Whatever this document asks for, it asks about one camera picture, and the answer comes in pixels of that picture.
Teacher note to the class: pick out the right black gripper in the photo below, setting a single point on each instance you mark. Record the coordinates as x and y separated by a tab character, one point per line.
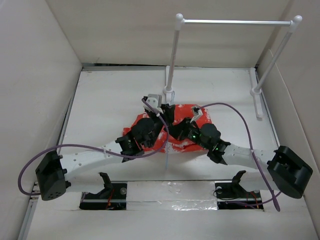
179	131

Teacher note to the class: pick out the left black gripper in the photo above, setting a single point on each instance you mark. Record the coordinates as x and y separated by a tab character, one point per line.
167	112

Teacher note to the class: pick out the orange white tie-dye trousers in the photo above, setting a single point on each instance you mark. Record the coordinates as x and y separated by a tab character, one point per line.
181	111

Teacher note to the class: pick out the blue wire hanger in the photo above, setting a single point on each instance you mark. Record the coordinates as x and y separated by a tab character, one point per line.
170	99

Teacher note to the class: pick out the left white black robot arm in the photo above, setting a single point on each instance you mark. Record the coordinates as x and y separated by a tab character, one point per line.
57	174

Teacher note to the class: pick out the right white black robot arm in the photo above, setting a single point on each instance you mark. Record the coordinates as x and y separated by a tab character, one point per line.
281	169

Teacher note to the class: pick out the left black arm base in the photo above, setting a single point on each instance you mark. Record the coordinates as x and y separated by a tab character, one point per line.
113	196

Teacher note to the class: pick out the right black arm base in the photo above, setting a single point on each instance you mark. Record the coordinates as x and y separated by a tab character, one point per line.
231	196

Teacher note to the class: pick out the white clothes rack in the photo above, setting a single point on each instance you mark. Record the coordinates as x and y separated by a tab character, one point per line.
256	85

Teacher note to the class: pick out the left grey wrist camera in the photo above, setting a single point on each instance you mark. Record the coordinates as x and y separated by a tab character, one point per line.
155	101

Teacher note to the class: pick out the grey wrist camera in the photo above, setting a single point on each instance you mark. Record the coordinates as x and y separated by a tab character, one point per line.
155	101
197	113

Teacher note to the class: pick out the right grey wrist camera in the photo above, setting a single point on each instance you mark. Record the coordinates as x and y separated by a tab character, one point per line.
197	113

